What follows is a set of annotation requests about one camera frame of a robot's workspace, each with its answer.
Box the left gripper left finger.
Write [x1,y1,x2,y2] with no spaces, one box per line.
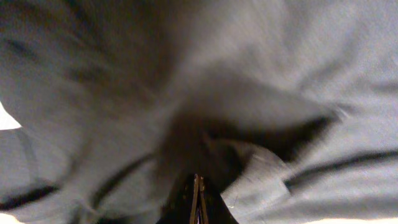
[157,174,199,224]

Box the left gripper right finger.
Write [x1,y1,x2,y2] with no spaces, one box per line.
[197,177,239,224]

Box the black t-shirt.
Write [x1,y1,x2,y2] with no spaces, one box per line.
[1,1,397,223]

